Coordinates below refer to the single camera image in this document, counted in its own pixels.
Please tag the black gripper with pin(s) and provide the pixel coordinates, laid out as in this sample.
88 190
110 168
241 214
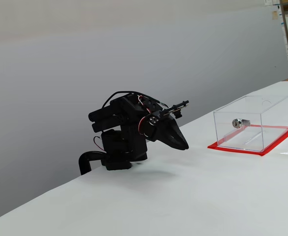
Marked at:
169 130

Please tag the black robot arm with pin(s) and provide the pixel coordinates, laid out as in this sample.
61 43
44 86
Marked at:
129 137

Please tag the silver box lock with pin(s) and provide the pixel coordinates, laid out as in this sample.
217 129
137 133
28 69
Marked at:
239 123

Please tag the transparent plastic box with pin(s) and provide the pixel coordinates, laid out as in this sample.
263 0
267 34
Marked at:
257 123

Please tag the black table clamp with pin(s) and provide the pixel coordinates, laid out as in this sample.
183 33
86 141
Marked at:
83 159

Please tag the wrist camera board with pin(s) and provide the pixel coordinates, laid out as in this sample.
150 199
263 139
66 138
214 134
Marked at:
176 108

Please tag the red tape frame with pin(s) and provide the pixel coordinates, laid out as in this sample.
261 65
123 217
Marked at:
276 145

